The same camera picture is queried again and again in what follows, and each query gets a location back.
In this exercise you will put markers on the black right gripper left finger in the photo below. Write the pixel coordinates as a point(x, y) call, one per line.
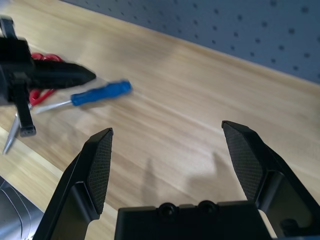
point(75, 187)

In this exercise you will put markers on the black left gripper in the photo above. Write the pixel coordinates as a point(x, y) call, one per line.
point(15, 65)

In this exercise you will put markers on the grey pegboard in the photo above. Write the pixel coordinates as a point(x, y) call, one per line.
point(250, 25)

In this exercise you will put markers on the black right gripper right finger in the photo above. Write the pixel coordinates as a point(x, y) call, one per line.
point(262, 170)

